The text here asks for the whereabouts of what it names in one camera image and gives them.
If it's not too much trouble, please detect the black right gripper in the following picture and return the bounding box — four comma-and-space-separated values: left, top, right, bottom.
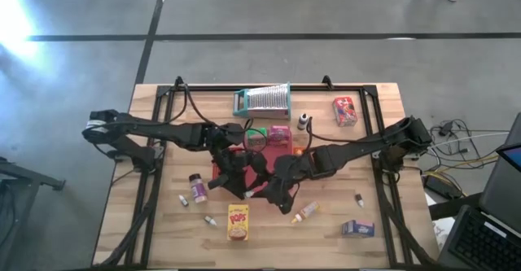
256, 155, 318, 216

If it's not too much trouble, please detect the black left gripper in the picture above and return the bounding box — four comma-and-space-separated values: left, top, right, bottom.
207, 148, 270, 201

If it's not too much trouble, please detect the orange squeeze bottle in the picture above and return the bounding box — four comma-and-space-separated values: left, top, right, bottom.
290, 200, 322, 225

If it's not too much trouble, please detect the green cereal box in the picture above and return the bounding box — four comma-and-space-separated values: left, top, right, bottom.
246, 127, 269, 150

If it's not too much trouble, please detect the pink cereal box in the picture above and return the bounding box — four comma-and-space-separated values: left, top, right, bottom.
268, 125, 292, 148

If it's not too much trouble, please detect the red cereal box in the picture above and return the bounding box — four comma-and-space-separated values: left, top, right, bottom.
332, 95, 358, 127

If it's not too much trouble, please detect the red plastic basket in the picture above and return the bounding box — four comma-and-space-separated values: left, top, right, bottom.
211, 151, 245, 190

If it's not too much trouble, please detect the yellow Corn Pops box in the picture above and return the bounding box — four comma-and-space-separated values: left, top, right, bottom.
226, 203, 250, 242

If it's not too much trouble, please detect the pink translucent plastic bin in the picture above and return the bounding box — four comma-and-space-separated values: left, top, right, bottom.
243, 130, 294, 196

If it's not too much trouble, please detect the orange plastic basket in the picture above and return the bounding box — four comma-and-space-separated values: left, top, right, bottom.
291, 146, 333, 179

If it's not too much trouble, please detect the purple label spice jar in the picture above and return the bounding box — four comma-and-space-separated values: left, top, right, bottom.
188, 173, 208, 204

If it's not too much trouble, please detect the teal metal box grater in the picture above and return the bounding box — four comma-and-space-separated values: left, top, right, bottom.
232, 81, 292, 121

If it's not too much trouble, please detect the blue cereal box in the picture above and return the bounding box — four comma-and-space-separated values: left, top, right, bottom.
341, 219, 375, 238

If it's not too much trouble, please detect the black power brick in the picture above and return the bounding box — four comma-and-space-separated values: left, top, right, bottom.
422, 173, 452, 201

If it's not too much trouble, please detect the white paper sheet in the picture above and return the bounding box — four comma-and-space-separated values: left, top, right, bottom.
431, 216, 456, 252

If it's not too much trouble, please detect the black metal bar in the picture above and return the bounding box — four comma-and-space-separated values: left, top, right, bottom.
429, 192, 484, 222

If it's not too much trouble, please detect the dark grey laptop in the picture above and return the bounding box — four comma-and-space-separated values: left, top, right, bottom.
437, 111, 521, 271

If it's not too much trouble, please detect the black metal stand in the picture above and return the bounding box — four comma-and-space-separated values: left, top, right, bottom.
0, 156, 66, 271

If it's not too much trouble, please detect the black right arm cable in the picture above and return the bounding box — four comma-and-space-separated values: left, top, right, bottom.
304, 116, 367, 144

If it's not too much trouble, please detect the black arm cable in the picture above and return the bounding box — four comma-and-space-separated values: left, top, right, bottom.
162, 83, 269, 154
304, 116, 367, 144

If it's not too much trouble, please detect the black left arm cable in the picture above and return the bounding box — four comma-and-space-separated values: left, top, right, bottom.
162, 83, 269, 154

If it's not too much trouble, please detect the black floor cable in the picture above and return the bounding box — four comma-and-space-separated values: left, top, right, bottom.
431, 118, 489, 173

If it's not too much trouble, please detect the yellow cable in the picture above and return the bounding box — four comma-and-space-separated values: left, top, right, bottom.
422, 155, 500, 178

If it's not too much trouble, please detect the white cable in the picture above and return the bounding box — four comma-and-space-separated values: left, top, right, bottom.
429, 131, 510, 149

